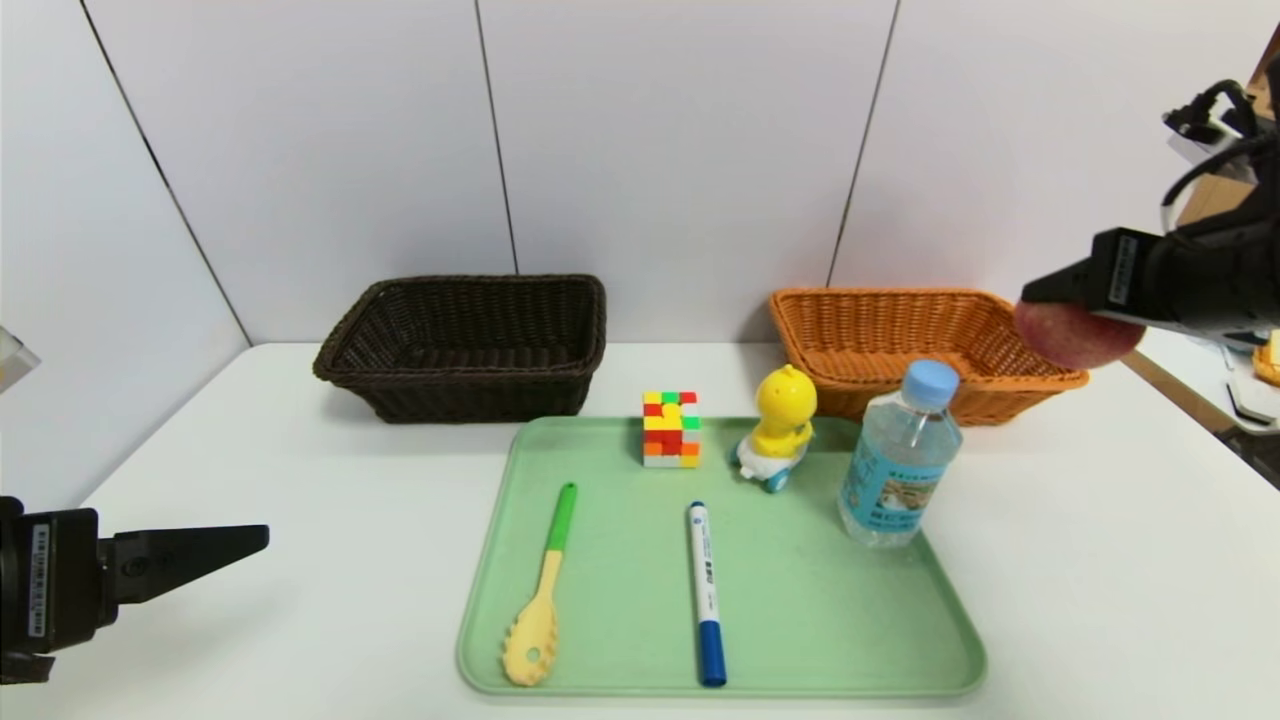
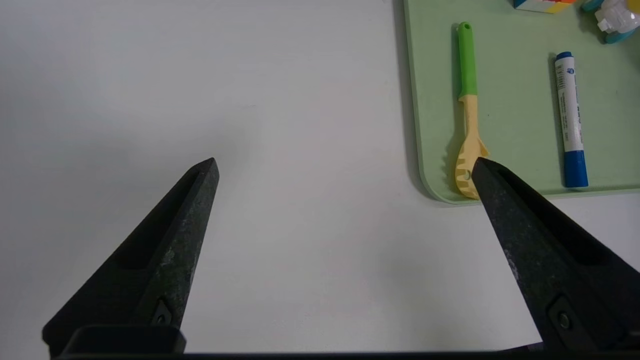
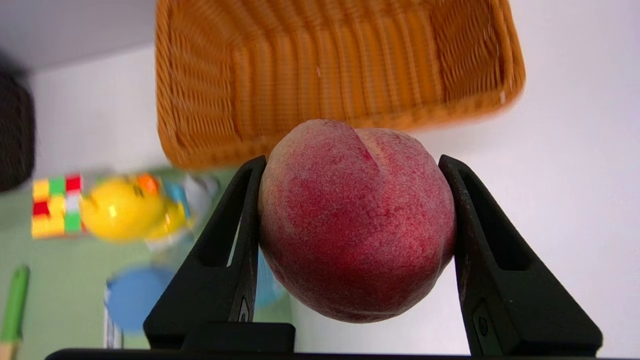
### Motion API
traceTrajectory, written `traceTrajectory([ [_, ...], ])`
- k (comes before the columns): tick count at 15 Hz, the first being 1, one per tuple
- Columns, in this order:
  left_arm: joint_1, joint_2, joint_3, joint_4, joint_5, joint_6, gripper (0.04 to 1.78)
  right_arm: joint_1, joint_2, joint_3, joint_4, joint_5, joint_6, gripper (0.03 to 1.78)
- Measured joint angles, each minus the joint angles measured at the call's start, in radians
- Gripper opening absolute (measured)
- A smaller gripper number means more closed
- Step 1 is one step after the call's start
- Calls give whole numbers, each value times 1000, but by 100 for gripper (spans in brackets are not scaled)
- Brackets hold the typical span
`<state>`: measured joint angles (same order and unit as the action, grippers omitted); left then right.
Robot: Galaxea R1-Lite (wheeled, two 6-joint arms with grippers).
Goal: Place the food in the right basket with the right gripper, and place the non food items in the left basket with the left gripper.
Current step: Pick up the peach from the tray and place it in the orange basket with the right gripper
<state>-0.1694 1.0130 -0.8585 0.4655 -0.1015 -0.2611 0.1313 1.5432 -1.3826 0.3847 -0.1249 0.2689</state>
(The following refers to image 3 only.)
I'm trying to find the red peach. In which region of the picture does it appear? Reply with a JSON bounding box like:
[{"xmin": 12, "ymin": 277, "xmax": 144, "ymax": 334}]
[{"xmin": 257, "ymin": 119, "xmax": 457, "ymax": 324}]

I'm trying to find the cream pasta spoon green handle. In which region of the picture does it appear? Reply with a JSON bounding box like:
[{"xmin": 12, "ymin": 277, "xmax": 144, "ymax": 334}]
[{"xmin": 0, "ymin": 265, "xmax": 31, "ymax": 360}]

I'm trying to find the dark brown wicker basket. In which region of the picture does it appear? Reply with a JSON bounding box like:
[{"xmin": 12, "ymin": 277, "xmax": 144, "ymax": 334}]
[{"xmin": 0, "ymin": 70, "xmax": 37, "ymax": 193}]

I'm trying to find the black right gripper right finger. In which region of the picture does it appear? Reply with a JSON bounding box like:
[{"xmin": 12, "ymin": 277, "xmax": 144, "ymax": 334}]
[{"xmin": 438, "ymin": 155, "xmax": 603, "ymax": 357}]

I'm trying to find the light green plastic tray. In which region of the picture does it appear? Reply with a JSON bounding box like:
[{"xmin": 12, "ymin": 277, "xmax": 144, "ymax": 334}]
[{"xmin": 0, "ymin": 167, "xmax": 293, "ymax": 351}]

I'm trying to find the yellow duck scooter toy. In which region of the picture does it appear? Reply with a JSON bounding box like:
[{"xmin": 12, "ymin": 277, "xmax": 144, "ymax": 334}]
[{"xmin": 80, "ymin": 172, "xmax": 221, "ymax": 251}]

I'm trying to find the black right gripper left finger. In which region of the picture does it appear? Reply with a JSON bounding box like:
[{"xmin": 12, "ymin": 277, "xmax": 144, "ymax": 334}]
[{"xmin": 143, "ymin": 155, "xmax": 296, "ymax": 352}]

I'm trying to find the clear water bottle blue cap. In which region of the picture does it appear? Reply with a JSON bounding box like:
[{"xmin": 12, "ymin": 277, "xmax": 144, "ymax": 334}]
[{"xmin": 102, "ymin": 240, "xmax": 290, "ymax": 350}]

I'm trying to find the orange wicker basket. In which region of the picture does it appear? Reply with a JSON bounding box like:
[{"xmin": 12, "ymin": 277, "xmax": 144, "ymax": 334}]
[{"xmin": 155, "ymin": 0, "xmax": 527, "ymax": 171}]

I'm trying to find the colourful puzzle cube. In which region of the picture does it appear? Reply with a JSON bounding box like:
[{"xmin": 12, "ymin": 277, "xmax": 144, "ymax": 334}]
[{"xmin": 31, "ymin": 173, "xmax": 86, "ymax": 240}]

